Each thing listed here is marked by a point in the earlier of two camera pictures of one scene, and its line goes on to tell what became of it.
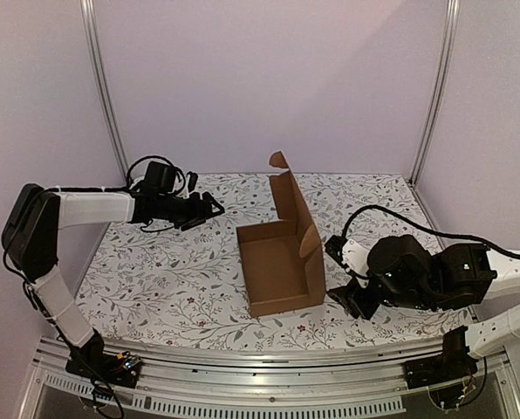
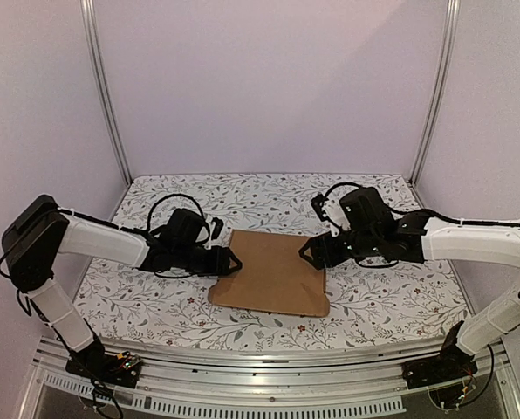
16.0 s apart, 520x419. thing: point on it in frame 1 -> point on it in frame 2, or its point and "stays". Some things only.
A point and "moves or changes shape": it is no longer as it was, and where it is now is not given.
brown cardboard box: [283, 260] moves or changes shape
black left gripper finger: [193, 224] -> [224, 256]
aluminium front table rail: [370, 381] stays
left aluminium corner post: [89, 8] stays
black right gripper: [354, 298] -> [324, 250]
